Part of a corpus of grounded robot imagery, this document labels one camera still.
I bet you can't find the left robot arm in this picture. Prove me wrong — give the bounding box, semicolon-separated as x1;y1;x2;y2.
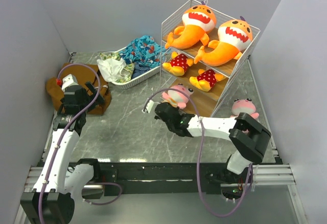
20;82;105;223

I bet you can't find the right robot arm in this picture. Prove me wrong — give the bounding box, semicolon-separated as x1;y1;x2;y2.
154;103;271;183

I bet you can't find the brown garment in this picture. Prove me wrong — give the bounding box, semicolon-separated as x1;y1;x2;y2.
45;63;111;115

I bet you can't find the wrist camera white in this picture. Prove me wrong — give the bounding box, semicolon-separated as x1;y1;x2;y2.
56;74;78;92
142;100;159;114

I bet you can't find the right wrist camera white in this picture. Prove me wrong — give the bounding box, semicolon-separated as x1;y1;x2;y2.
142;100;159;114

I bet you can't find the yellow frog plush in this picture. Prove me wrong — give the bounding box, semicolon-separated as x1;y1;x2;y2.
189;69;226;92
162;52;194;76

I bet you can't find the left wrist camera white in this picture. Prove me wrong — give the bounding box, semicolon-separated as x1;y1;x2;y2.
56;74;78;92

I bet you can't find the pink frog plush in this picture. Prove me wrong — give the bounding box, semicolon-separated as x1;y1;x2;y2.
161;83;194;109
230;98;259;120

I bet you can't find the blue patterned cloth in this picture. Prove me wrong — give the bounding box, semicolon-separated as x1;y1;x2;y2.
119;35;164;79

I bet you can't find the white wire wooden shelf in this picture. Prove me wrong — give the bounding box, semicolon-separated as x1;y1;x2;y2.
160;0;260;116

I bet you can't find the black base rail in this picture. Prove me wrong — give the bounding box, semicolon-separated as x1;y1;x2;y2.
88;162;248;194

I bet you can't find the white green cloth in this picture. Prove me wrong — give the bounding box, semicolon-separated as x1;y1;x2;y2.
97;53;135;83

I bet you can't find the large orange shark plush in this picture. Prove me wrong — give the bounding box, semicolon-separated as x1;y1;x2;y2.
165;0;217;50

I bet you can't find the white laundry basket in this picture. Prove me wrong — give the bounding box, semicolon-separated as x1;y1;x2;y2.
109;45;171;90

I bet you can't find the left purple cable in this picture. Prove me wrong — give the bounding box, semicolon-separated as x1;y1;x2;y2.
38;63;101;224

